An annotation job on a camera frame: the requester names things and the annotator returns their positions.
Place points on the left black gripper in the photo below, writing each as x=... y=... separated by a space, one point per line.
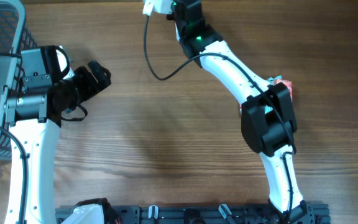
x=91 y=85

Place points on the teal tissue packet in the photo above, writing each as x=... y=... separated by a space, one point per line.
x=273 y=79

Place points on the small orange white box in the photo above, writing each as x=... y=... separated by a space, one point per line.
x=287 y=83

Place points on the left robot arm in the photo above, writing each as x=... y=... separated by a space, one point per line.
x=34 y=117

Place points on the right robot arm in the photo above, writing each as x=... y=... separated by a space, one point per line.
x=267 y=116

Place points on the grey plastic mesh basket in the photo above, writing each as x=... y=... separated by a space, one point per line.
x=14 y=37

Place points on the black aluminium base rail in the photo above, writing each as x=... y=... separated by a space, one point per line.
x=310 y=213

